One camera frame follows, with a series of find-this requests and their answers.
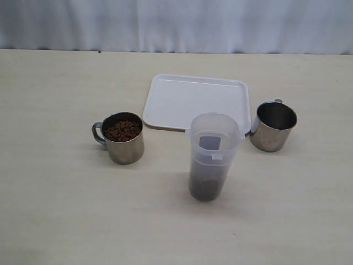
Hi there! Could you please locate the steel mug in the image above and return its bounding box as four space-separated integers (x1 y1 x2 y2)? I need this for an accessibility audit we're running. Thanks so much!
92 112 145 165
249 99 297 152

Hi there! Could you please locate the clear plastic pitcher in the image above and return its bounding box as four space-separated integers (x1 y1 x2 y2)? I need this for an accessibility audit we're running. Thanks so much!
186 113 244 202

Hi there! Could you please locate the white plastic tray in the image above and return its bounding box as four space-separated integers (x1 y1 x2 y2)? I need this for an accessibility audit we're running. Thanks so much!
142 74 252 134

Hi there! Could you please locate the white curtain backdrop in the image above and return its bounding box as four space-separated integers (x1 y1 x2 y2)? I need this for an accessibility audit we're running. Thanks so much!
1 1 352 55

